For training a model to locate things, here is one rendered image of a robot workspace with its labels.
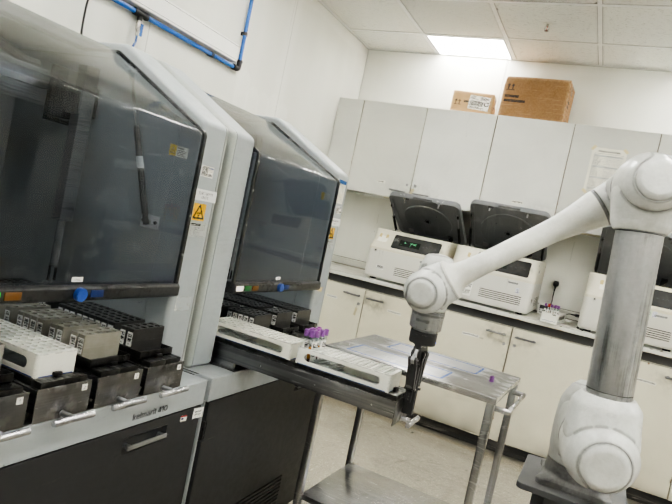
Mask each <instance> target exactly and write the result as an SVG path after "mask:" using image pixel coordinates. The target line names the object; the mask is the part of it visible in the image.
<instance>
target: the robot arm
mask: <svg viewBox="0 0 672 504"><path fill-rule="evenodd" d="M609 225H611V226H612V228H613V229H615V234H614V239H613V245H612V250H611V255H610V261H609V266H608V271H607V276H606V282H605V287H604V292H603V297H602V303H601V308H600V313H599V319H598V324H597V329H596V334H595V340H594V345H593V350H592V356H591V361H590V366H589V371H588V377H587V380H583V379H580V380H578V381H576V382H573V383H572V384H571V385H570V386H569V387H568V388H567V389H566V390H565V392H564V393H563V394H562V396H561V398H560V401H559V404H558V407H557V410H556V414H555V418H554V422H553V426H552V431H551V437H550V444H549V450H548V455H547V457H546V458H542V459H541V462H540V464H541V466H542V467H541V470H540V473H539V474H537V475H536V476H535V482H536V483H538V484H541V485H544V486H548V487H551V488H554V489H557V490H560V491H563V492H565V493H568V494H571V495H574V496H576V497H579V498H582V499H585V500H588V501H590V502H593V503H595V504H612V501H611V499H610V498H609V494H614V493H618V492H621V491H623V490H625V489H627V488H628V487H630V486H631V485H632V484H633V483H634V481H635V480H636V479H637V477H638V475H639V473H640V469H641V457H640V453H641V440H642V426H643V412H642V410H641V409H640V407H639V405H638V404H637V402H636V401H635V400H633V398H634V393H635V388H636V382H637V377H638V372H639V367H640V362H641V356H642V351H643V346H644V341H645V336H646V330H647V325H648V320H649V315H650V310H651V305H652V299H653V294H654V289H655V284H656V279H657V273H658V268H659V263H660V258H661V253H662V248H663V242H664V237H665V236H668V235H669V234H670V233H671V232H672V156H671V155H668V154H664V153H657V152H647V153H642V154H639V155H637V156H634V157H632V158H631V159H629V160H627V161H626V162H625V163H623V164H622V165H621V166H620V167H619V169H618V170H617V171H616V173H615V174H614V175H613V176H611V177H610V178H609V179H608V180H607V181H605V182H604V183H602V184H601V185H599V186H597V187H596V188H594V189H593V190H591V191H589V192H587V193H586V194H585V195H584V196H582V197H581V198H580V199H578V200H577V201H575V202H574V203H573V204H571V205H570V206H568V207H567V208H565V209H564V210H562V211H561V212H559V213H558V214H556V215H554V216H553V217H551V218H549V219H548V220H546V221H544V222H542V223H540V224H538V225H536V226H534V227H532V228H530V229H528V230H526V231H524V232H522V233H520V234H518V235H516V236H514V237H512V238H510V239H508V240H506V241H504V242H502V243H500V244H498V245H496V246H494V247H492V248H490V249H487V250H485V251H483V252H481V253H479V254H477V255H475V256H472V257H470V258H468V259H465V260H463V261H460V262H457V263H454V260H453V259H451V258H450V257H447V256H445V255H441V254H427V255H426V256H425V258H424V259H423V261H422V262H421V264H420V266H419V269H418V271H416V272H414V273H412V274H411V275H410V276H409V277H408V278H407V280H406V282H405V285H404V297H405V299H406V301H407V303H408V305H409V306H410V307H411V308H412V313H411V317H410V323H409V325H410V326H412V328H411V330H410V335H409V341H410V342H412V343H414V344H415V346H414V348H413V349H412V350H411V356H409V357H408V367H407V374H406V381H405V386H404V389H406V391H405V396H404V400H403V405H402V410H401V412H402V413H405V414H408V415H412V414H413V410H414V406H415V401H416V396H417V392H418V391H420V390H421V388H419V387H420V385H421V381H422V377H423V374H424V370H425V366H426V363H427V359H428V357H429V353H428V352H427V350H428V347H434V346H435V345H436V341H437V336H438V332H441V330H442V325H443V321H444V317H445V312H446V309H447V307H448V305H450V304H451V303H453V302H454V301H456V300H457V299H459V298H461V296H462V292H463V290H464V288H465V287H466V286H468V285H469V284H470V283H472V282H474V281H475V280H477V279H479V278H481V277H483V276H485V275H486V274H488V273H490V272H493V271H495V270H497V269H499V268H501V267H503V266H506V265H508V264H510V263H512V262H514V261H517V260H519V259H521V258H523V257H525V256H528V255H530V254H532V253H534V252H536V251H539V250H541V249H543V248H545V247H547V246H549V245H552V244H554V243H556V242H559V241H561V240H564V239H566V238H569V237H572V236H575V235H578V234H581V233H584V232H588V231H591V230H595V229H599V228H602V227H606V226H609Z"/></svg>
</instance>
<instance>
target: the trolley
mask: <svg viewBox="0 0 672 504"><path fill-rule="evenodd" d="M325 346H326V347H330V348H333V349H336V350H339V351H342V352H346V353H349V354H352V355H355V356H358V357H362V358H365V359H368V360H371V361H374V362H378V363H381V364H384V365H387V366H390V367H394V368H397V369H400V370H402V373H401V375H403V376H406V374H407V367H408V357H409V356H411V350H412V349H413V348H414V346H413V345H409V344H406V343H403V342H399V341H396V340H393V339H389V338H386V337H383V336H379V335H376V334H374V335H369V336H364V337H359V338H354V339H350V340H345V341H340V342H335V343H330V344H325ZM427 352H428V353H429V357H428V359H427V363H426V366H425V370H424V374H423V377H422V381H421V382H424V383H427V384H430V385H434V386H437V387H440V388H443V389H446V390H449V391H452V392H455V393H458V394H461V395H464V396H467V397H470V398H473V399H476V400H480V401H483V402H486V407H485V411H484V415H483V420H482V424H481V429H480V433H479V437H478V442H477V446H476V451H475V455H474V459H473V464H472V468H471V473H470V477H469V481H468V486H467V490H466V495H465V499H464V503H463V504H473V502H474V498H475V493H476V489H477V484H478V480H479V476H480V471H481V467H482V462H483V458H484V454H485V449H486V445H487V441H488V436H489V432H490V427H491V423H492V419H493V414H494V411H495V412H498V413H501V414H504V415H503V420H502V424H501V428H500V433H499V437H498V441H497V446H496V450H495V455H494V459H493V463H492V468H491V472H490V476H489V481H488V485H487V489H486V494H485V498H484V503H483V504H491V502H492V498H493V494H494V489H495V485H496V481H497V476H498V472H499V467H500V463H501V459H502V454H503V450H504V446H505V441H506V437H507V433H508V428H509V424H510V420H511V415H512V411H513V410H514V409H515V408H516V407H517V406H518V405H519V404H520V403H521V401H522V400H523V399H524V398H525V397H526V394H525V393H523V392H520V391H517V389H518V385H519V383H520V380H521V378H520V377H516V376H513V375H510V374H506V373H503V372H500V371H496V370H493V369H490V368H486V367H483V366H480V365H476V364H473V363H470V362H466V361H463V360H460V359H456V358H453V357H450V356H446V355H443V354H440V353H436V352H433V351H429V350H427ZM490 376H494V377H495V379H494V382H490V381H489V380H490ZM507 394H508V398H507V402H506V406H505V408H502V407H499V406H496V404H497V403H498V402H499V401H500V400H501V399H502V398H503V397H505V396H506V395H507ZM516 396H519V398H518V399H517V400H516V401H515V398H516ZM323 399H324V395H322V394H319V393H316V394H315V398H314V403H313V408H312V413H311V417H310V422H309V427H308V432H307V436H306V441H305V446H304V451H303V455H302V460H301V465H300V469H299V474H298V479H297V484H296V488H295V493H294V498H293V503H292V504H301V502H302V500H304V501H306V502H308V503H310V504H450V503H447V502H445V501H442V500H440V499H438V498H435V497H433V496H430V495H428V494H426V493H423V492H421V491H418V490H416V489H414V488H411V487H409V486H406V485H404V484H402V483H399V482H397V481H394V480H392V479H389V478H387V477H385V476H382V475H380V474H377V473H375V472H373V471H370V470H368V469H365V468H363V467H361V466H358V465H356V464H353V460H354V455H355V451H356V446H357V442H358V437H359V432H360V428H361V423H362V418H363V414H364V409H362V408H359V407H357V412H356V416H355V421H354V425H353V430H352V435H351V439H350V444H349V449H348V453H347V458H346V463H345V466H343V467H342V468H340V469H339V470H337V471H336V472H334V473H333V474H331V475H330V476H328V477H326V478H325V479H323V480H322V481H320V482H319V483H317V484H316V485H314V486H312V487H311V488H309V489H308V490H306V491H305V492H304V488H305V484H306V479H307V474H308V469H309V465H310V460H311V455H312V451H313V446H314V441H315V436H316V432H317V427H318V422H319V417H320V413H321V408H322V403H323Z"/></svg>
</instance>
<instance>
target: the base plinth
mask: <svg viewBox="0 0 672 504"><path fill-rule="evenodd" d="M416 416H419V417H420V420H419V421H418V422H416V423H415V424H416V425H419V426H421V427H424V428H427V429H430V430H433V431H436V432H439V433H441V434H444V435H447V436H450V437H453V438H456V439H459V440H462V441H464V442H467V443H470V444H473V445H476V446H477V442H478V437H479V436H478V435H475V434H472V433H469V432H466V431H464V430H461V429H458V428H455V427H452V426H449V425H446V424H444V423H441V422H438V421H435V420H432V419H429V418H427V417H424V416H421V415H418V414H415V413H413V414H412V415H408V414H407V416H406V417H408V418H411V419H413V418H414V417H416ZM496 446H497V441H494V440H491V439H488V441H487V445H486V449H487V450H490V451H493V452H495V450H496ZM528 454H532V453H529V452H526V451H523V450H520V449H518V448H515V447H512V446H509V445H506V444H505V446H504V450H503V454H502V455H505V456H507V457H510V458H513V459H516V460H519V461H522V462H525V460H526V458H527V455H528ZM532 455H535V454H532ZM535 456H538V455H535ZM538 457H541V456H538ZM541 458H544V457H541ZM626 496H627V498H628V499H631V500H634V501H636V502H639V503H642V504H672V501H669V500H667V499H664V498H661V497H658V496H655V495H652V494H649V493H646V492H644V491H641V490H638V489H635V488H632V487H628V488H627V489H626Z"/></svg>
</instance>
